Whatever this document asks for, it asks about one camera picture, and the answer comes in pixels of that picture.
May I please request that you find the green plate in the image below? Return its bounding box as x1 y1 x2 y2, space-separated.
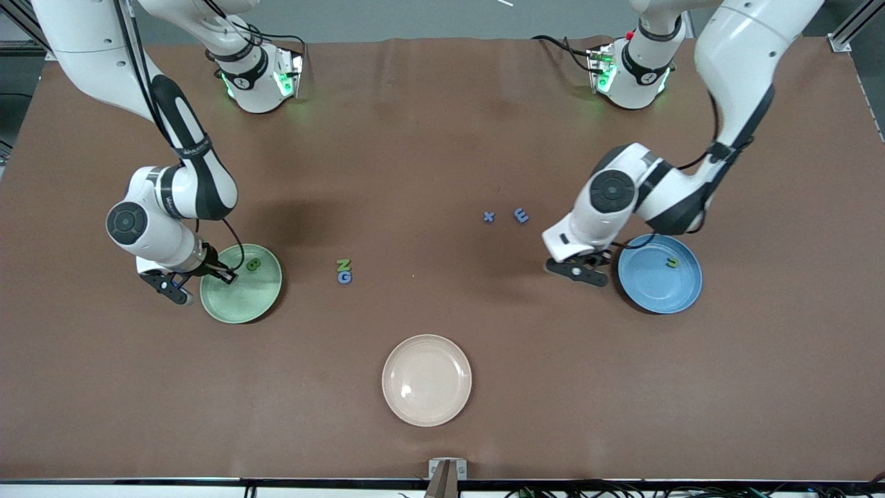
200 243 283 324

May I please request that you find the blue plate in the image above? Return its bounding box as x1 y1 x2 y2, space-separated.
617 234 703 315

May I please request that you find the brown table mat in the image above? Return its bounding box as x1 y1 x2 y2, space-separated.
0 35 885 482

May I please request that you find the beige plate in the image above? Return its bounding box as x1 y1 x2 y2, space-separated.
382 334 473 427

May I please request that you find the black left base cable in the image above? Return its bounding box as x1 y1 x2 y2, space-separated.
531 35 597 73

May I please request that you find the black base cable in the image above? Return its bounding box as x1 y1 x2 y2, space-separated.
207 0 307 50
531 35 597 73

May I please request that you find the black right base cable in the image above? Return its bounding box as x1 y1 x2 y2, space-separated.
207 0 307 50

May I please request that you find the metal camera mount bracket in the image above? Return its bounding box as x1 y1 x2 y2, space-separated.
428 458 468 498

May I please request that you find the aluminium frame profile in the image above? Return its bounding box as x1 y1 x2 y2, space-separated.
826 0 885 53
0 0 55 62

